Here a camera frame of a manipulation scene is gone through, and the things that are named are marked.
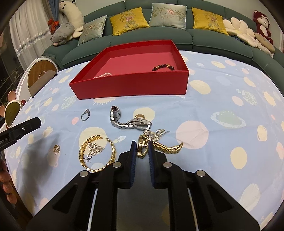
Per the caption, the gold braided chain bracelet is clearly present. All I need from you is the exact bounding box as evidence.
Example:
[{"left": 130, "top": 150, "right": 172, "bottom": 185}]
[{"left": 78, "top": 135, "right": 117, "bottom": 173}]

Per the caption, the gold wristwatch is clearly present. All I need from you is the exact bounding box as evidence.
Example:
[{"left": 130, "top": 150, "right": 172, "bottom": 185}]
[{"left": 137, "top": 135, "right": 183, "bottom": 159}]

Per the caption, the gold hoop earring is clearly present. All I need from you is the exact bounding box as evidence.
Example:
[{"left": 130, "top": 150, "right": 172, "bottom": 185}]
[{"left": 53, "top": 144, "right": 61, "bottom": 155}]

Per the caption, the silver link wristwatch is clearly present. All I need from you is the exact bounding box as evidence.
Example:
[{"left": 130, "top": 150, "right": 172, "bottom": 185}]
[{"left": 110, "top": 105, "right": 152, "bottom": 131}]

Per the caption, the silver ring with stone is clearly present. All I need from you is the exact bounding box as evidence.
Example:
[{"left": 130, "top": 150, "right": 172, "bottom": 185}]
[{"left": 80, "top": 108, "right": 91, "bottom": 122}]

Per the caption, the white pearl bracelet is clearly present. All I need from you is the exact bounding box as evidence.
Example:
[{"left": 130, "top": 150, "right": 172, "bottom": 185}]
[{"left": 93, "top": 72, "right": 113, "bottom": 79}]

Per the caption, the dark wooden bead bracelet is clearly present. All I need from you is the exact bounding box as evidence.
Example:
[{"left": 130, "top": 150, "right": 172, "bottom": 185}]
[{"left": 152, "top": 63, "right": 176, "bottom": 72}]

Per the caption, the person's left hand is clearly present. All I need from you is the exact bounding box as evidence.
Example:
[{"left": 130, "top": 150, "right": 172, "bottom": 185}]
[{"left": 0, "top": 159, "right": 17, "bottom": 205}]

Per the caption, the planet print blue tablecloth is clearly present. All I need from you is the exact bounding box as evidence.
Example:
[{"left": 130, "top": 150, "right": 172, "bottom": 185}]
[{"left": 5, "top": 51, "right": 283, "bottom": 228}]

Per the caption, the grey pig plush toy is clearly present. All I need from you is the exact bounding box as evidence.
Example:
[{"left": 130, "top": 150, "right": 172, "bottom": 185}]
[{"left": 51, "top": 23, "right": 75, "bottom": 46}]

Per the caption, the red cardboard tray box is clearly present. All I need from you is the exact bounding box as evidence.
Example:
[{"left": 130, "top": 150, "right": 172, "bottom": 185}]
[{"left": 69, "top": 40, "right": 189, "bottom": 100}]

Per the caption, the white sheer curtain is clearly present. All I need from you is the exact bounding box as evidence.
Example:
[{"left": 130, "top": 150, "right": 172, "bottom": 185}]
[{"left": 9, "top": 0, "right": 51, "bottom": 70}]

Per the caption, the left grey floral cushion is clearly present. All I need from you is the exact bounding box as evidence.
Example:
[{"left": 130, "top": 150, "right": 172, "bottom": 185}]
[{"left": 78, "top": 15, "right": 107, "bottom": 46}]

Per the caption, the grey floral cushion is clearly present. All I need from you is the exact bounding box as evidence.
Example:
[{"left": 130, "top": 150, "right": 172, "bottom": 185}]
[
  {"left": 78, "top": 15, "right": 107, "bottom": 46},
  {"left": 149, "top": 3, "right": 187, "bottom": 30}
]

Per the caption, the left yellow floral cushion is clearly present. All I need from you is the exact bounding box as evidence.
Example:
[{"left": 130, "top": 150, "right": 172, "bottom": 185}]
[{"left": 110, "top": 7, "right": 150, "bottom": 36}]

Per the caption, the yellow floral cushion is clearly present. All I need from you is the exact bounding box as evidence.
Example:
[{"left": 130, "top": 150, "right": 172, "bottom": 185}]
[
  {"left": 110, "top": 7, "right": 150, "bottom": 36},
  {"left": 192, "top": 7, "right": 229, "bottom": 36}
]

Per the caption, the dark green curved sofa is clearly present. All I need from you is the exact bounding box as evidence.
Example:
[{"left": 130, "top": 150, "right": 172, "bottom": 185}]
[{"left": 43, "top": 1, "right": 283, "bottom": 79}]

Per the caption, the right yellow floral cushion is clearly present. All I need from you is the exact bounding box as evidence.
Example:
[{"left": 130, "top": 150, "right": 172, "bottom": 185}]
[{"left": 192, "top": 7, "right": 229, "bottom": 36}]

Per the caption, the middle grey floral cushion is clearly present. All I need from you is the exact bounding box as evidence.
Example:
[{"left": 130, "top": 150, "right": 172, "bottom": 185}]
[{"left": 149, "top": 3, "right": 187, "bottom": 30}]

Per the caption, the cream flower shaped cushion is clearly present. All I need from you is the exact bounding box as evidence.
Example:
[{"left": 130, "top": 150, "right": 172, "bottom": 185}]
[{"left": 223, "top": 17, "right": 275, "bottom": 57}]

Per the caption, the brown mushroom plush cushion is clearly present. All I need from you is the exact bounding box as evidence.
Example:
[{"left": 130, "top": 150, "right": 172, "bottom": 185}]
[{"left": 255, "top": 32, "right": 275, "bottom": 53}]

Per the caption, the red monkey plush toy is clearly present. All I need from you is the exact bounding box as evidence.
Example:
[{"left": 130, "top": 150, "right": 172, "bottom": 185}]
[{"left": 253, "top": 10, "right": 273, "bottom": 44}]

